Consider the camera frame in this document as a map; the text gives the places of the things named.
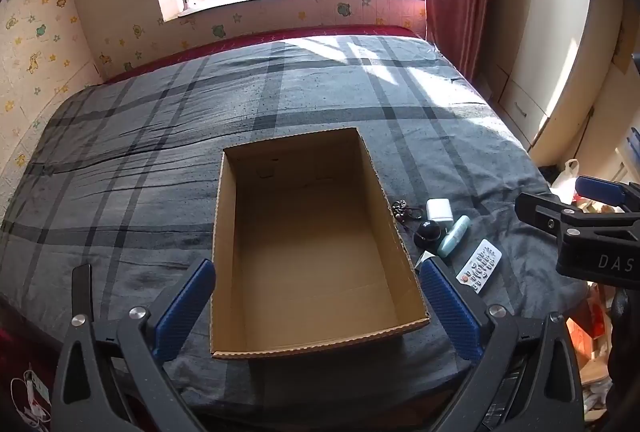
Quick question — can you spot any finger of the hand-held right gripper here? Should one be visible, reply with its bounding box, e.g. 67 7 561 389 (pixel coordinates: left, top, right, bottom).
575 176 640 213
515 192 640 243

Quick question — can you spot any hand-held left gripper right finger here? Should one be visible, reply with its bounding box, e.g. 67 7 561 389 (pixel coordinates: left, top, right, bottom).
419 257 586 432

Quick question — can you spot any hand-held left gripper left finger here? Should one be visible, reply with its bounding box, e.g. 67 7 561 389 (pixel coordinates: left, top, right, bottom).
50 259 218 432

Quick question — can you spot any white remote control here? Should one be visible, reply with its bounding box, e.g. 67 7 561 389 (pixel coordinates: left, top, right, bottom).
457 239 503 297

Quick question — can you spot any teal cosmetic tube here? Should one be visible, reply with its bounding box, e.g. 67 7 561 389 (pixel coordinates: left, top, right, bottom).
436 215 472 259

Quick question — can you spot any black round-cap bottle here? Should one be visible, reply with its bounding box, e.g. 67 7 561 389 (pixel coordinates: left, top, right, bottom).
413 219 445 249

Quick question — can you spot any large white plug charger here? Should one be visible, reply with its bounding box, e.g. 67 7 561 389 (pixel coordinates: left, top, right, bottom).
426 198 455 224

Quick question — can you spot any key fob keychain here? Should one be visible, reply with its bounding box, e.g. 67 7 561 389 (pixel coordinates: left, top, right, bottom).
391 199 426 225

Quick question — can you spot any cardboard box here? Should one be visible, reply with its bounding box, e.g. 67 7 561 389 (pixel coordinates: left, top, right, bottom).
209 127 432 359

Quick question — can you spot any white plastic bag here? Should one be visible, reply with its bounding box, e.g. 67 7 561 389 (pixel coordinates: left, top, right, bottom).
550 159 581 200

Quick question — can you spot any orange clutter pile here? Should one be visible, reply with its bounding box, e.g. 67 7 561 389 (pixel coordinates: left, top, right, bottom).
565 282 621 413

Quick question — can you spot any cream wardrobe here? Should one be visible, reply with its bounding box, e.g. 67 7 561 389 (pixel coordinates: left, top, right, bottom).
495 0 601 148

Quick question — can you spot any white cable with adapter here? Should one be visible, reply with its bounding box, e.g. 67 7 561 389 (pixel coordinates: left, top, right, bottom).
10 364 53 430

